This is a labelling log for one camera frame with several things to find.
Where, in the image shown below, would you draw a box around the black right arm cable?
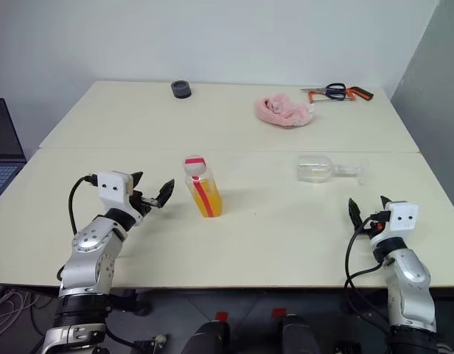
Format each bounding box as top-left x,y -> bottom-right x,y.
343,217 -> 394,333

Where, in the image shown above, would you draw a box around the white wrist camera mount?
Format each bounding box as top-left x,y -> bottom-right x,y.
370,201 -> 419,246
97,170 -> 145,226

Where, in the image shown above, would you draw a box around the dark rounded shape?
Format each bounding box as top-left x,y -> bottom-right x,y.
181,320 -> 231,354
280,313 -> 320,354

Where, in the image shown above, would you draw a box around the black tape roll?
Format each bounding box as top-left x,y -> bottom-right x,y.
170,80 -> 191,100

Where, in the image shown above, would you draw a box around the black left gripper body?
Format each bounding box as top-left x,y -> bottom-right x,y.
130,190 -> 157,219

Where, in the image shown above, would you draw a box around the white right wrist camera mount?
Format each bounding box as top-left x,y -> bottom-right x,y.
370,201 -> 419,246

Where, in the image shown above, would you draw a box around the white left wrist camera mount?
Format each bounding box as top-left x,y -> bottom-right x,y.
97,170 -> 145,226

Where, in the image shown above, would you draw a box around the dark laptop computer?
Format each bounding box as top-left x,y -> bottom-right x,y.
0,97 -> 28,207

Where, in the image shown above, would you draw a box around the orange juice bottle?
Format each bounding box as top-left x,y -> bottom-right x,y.
183,162 -> 224,219

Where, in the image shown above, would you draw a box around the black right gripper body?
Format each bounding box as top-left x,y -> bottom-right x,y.
361,210 -> 392,239

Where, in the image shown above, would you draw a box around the dark blue handled scissors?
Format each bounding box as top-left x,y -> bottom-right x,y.
299,83 -> 348,100

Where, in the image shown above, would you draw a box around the orange black hacksaw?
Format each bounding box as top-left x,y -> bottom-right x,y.
307,86 -> 374,104

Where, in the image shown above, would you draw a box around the white floor cables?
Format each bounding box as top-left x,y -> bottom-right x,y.
0,287 -> 40,329

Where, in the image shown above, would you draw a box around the pink fluffy towel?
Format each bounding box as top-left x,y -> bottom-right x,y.
254,93 -> 316,128

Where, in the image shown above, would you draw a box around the white red bottle cap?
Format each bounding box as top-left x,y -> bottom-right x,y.
182,154 -> 208,177

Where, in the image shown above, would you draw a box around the wine glass with juice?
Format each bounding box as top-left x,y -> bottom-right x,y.
296,154 -> 371,185

